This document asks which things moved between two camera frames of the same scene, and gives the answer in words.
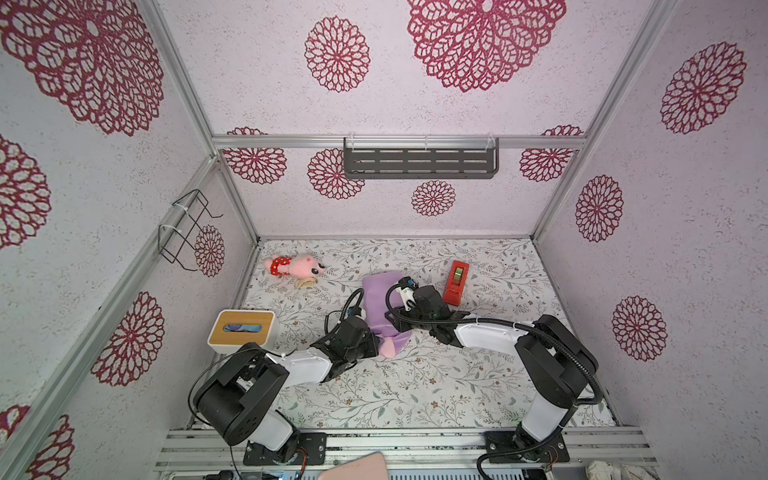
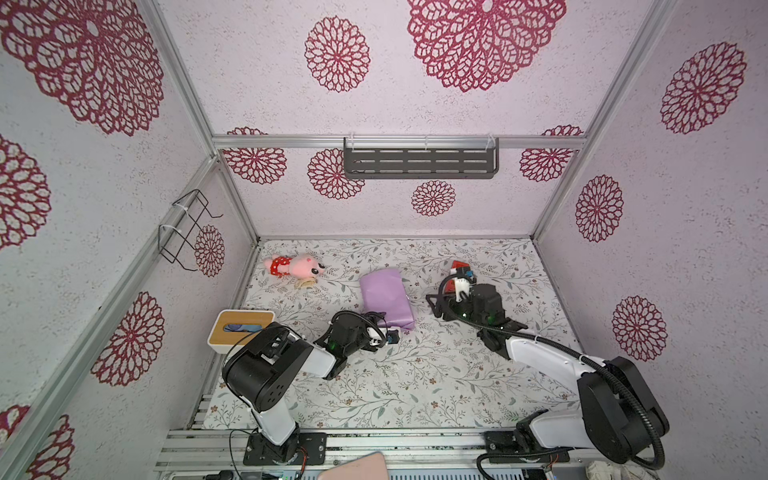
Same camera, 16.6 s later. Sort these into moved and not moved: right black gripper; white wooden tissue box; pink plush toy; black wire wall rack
Moved: right black gripper
Not moved: white wooden tissue box; pink plush toy; black wire wall rack
